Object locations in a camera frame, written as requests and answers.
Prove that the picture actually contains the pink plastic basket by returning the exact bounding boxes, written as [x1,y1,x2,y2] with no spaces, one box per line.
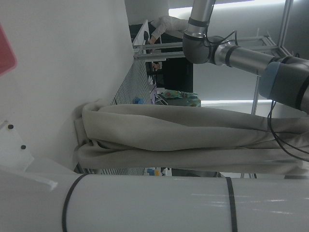
[0,23,18,77]

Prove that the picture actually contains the beige curtain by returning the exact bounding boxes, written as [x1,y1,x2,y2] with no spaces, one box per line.
[73,98,309,176]

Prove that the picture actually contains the colourful patterned bag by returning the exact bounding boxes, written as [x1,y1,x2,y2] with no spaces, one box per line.
[160,89,201,108]

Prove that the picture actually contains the black partition panel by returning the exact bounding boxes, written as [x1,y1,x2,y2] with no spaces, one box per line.
[156,32,194,94]

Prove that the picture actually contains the person in white top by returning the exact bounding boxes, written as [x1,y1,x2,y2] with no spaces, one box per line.
[143,15,190,45]

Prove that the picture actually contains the aluminium cell frame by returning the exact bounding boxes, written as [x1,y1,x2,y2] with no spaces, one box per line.
[132,0,294,114]

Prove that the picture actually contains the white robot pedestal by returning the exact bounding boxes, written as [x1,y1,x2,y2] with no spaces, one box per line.
[0,119,309,232]

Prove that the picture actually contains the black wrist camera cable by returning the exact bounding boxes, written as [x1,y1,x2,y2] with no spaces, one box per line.
[267,101,309,162]

